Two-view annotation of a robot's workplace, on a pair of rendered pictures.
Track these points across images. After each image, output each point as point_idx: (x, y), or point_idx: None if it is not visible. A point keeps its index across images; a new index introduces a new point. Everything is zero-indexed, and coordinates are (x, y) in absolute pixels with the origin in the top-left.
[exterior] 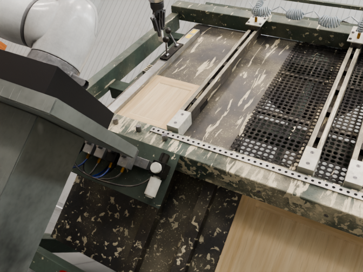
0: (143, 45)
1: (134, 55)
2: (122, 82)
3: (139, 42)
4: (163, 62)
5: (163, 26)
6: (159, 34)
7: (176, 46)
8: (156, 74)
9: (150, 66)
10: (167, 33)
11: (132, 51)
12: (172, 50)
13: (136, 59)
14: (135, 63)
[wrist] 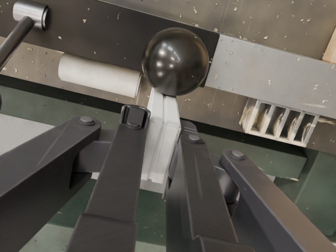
0: (63, 216)
1: (153, 225)
2: (301, 201)
3: (55, 246)
4: (236, 49)
5: (101, 125)
6: (197, 134)
7: (44, 9)
8: (324, 61)
9: (268, 117)
10: (0, 95)
11: (155, 249)
12: (101, 32)
13: (140, 204)
14: (156, 200)
